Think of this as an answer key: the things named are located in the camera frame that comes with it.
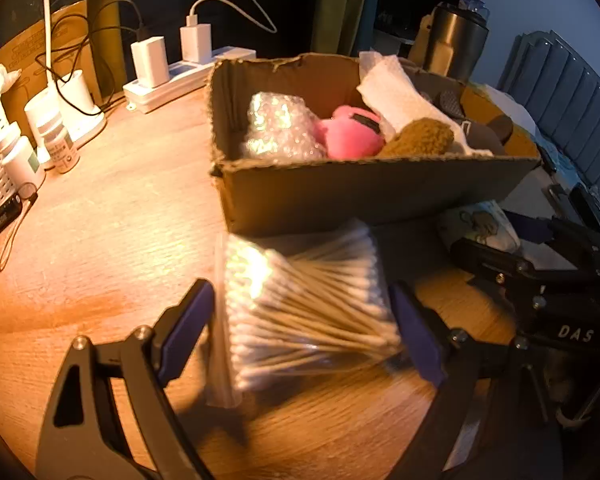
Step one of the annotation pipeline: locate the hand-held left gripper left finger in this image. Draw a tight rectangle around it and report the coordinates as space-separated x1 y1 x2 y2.
35 277 216 480

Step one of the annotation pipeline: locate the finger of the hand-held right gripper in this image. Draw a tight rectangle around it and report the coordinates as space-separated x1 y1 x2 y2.
450 237 551 311
502 209 600 266

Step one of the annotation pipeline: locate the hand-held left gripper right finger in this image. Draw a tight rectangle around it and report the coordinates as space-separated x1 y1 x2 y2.
387 280 563 480

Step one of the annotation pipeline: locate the grey fabric item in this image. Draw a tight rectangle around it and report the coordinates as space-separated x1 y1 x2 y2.
432 87 514 154

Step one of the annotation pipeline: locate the pack of cotton swabs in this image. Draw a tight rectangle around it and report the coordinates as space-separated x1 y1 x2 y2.
210 220 406 407

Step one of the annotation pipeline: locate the brown natural sponge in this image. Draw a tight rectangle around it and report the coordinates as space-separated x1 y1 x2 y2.
380 117 456 157

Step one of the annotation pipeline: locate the cardboard box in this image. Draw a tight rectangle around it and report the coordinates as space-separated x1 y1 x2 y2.
207 52 541 237

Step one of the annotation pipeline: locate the white towel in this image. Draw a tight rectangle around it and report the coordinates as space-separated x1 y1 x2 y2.
356 51 493 156

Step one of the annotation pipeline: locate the pink fluffy sponge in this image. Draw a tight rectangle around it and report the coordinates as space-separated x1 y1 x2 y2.
312 105 386 160

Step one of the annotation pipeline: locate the clear bubble wrap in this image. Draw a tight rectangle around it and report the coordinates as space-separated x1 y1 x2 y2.
240 92 327 162

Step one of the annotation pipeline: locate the printed tissue pack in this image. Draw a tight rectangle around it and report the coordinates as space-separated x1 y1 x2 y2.
437 200 521 253

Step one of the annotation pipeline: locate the grey padded headboard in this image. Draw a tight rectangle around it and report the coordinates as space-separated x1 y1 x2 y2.
497 30 600 201

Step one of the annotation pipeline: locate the steel tumbler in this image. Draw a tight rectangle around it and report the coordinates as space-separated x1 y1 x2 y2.
420 2 490 83

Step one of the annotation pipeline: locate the black flat device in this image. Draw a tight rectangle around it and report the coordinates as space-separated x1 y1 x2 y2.
0 195 25 241

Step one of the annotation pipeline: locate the small pill bottle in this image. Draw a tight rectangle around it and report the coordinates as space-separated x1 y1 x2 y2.
40 112 81 173

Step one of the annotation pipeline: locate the white plastic bottle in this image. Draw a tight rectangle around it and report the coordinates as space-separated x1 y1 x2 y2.
0 135 46 192

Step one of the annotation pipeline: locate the clear water bottle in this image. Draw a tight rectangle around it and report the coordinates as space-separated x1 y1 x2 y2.
457 0 491 17

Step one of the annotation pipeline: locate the white power strip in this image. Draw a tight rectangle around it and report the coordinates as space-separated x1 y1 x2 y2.
122 47 257 113

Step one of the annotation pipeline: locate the white desk lamp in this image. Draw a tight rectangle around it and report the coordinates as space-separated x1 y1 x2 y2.
39 0 106 137

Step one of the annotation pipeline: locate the wide white charger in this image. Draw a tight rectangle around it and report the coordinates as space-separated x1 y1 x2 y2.
131 36 171 88

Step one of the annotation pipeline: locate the tall white charger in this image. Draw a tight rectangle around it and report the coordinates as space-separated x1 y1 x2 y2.
180 22 213 63

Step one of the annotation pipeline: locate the yellow curtain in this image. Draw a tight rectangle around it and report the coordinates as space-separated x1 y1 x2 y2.
310 0 371 56

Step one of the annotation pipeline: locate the brown cardboard sheet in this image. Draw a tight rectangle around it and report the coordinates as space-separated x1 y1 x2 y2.
0 0 103 126

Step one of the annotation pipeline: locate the black lanyard cord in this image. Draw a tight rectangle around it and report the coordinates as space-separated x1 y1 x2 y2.
0 185 38 272

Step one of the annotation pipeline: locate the white charging cable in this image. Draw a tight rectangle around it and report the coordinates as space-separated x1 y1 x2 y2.
187 0 277 35

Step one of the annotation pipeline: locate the black cable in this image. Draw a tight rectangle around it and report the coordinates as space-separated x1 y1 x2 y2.
35 0 261 108

